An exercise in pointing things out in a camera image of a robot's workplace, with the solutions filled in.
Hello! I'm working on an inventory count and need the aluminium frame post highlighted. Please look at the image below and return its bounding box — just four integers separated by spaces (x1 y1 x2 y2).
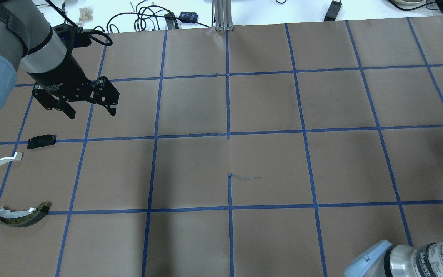
212 0 233 32

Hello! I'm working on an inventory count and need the small black plastic bracket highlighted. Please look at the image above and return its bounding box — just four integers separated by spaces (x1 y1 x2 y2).
27 134 57 149

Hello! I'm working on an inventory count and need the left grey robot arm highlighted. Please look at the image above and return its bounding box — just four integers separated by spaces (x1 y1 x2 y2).
0 0 120 119

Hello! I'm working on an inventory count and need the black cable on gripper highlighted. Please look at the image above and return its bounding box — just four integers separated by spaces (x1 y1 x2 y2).
45 0 113 47

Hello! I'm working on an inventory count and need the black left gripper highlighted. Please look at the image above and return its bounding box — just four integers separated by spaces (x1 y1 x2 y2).
27 27 120 120

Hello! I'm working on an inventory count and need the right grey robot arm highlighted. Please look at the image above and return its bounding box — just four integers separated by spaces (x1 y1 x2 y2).
343 240 443 277

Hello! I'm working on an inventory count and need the black power adapter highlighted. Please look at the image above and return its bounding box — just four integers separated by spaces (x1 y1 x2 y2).
323 0 342 22

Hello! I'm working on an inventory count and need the blue patterned small box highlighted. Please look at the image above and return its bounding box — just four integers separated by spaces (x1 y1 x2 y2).
178 11 199 23

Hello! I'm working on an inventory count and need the olive green brake shoe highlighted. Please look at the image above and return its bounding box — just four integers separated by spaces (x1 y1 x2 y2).
0 202 52 228

